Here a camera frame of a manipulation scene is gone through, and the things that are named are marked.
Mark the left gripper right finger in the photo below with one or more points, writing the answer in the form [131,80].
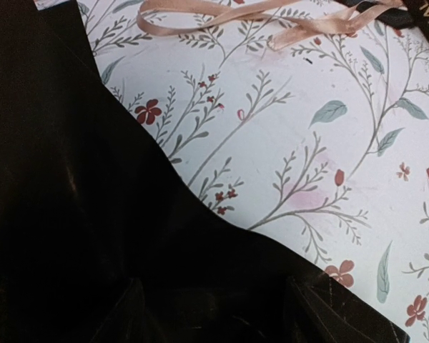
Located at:
[326,311]

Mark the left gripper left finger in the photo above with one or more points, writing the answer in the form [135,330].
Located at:
[127,321]

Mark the floral patterned tablecloth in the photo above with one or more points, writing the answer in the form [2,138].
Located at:
[322,146]

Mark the black wrapping paper sheet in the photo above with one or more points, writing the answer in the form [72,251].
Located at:
[88,201]

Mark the black printed ribbon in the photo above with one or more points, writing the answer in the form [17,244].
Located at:
[395,14]

